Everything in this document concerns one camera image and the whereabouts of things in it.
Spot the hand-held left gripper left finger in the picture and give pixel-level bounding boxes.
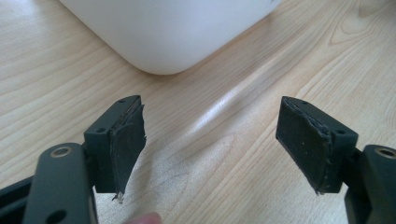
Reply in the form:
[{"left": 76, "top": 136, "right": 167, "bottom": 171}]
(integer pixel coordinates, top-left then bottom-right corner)
[{"left": 83, "top": 94, "right": 148, "bottom": 203}]

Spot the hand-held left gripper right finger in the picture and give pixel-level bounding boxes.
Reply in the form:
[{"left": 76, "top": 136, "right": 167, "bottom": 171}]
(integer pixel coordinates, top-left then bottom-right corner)
[{"left": 275, "top": 95, "right": 360, "bottom": 196}]

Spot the white plastic container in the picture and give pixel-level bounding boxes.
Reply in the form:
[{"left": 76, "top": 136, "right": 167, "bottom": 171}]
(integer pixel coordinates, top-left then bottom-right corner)
[{"left": 58, "top": 0, "right": 283, "bottom": 76}]

